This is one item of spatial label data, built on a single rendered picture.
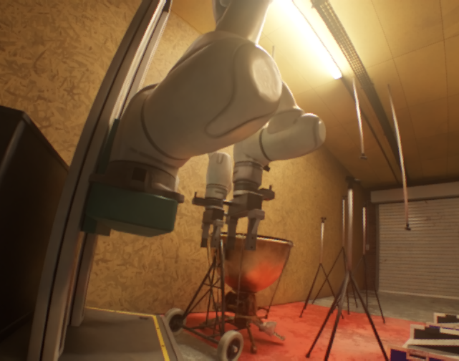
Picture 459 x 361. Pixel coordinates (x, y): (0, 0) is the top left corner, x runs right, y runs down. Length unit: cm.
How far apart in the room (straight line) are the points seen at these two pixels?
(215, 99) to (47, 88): 192
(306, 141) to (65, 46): 214
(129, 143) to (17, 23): 209
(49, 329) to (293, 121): 75
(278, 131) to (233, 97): 33
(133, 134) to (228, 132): 20
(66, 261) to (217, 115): 46
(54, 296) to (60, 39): 213
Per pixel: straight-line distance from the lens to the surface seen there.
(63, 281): 60
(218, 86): 31
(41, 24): 248
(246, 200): 62
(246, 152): 68
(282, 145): 62
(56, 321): 63
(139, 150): 46
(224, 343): 140
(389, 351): 195
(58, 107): 210
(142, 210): 42
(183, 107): 34
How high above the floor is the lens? 63
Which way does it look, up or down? 16 degrees up
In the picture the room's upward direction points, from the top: 8 degrees clockwise
